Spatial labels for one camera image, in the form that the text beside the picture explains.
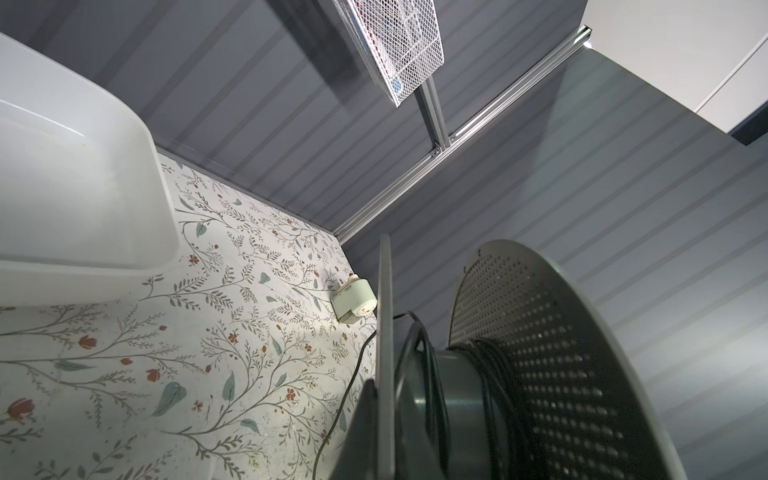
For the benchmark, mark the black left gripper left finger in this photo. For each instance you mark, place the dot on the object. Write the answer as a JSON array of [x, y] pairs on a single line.
[[358, 456]]

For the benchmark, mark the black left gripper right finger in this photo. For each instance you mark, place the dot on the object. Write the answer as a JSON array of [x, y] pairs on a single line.
[[421, 412]]

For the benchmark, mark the grey perforated cable spool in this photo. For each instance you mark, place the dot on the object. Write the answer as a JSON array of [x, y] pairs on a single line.
[[536, 386]]

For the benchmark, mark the white plastic bin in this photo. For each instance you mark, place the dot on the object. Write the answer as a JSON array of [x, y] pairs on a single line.
[[86, 213]]

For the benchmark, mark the white wire mesh basket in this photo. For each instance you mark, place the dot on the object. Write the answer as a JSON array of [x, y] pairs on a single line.
[[399, 41]]

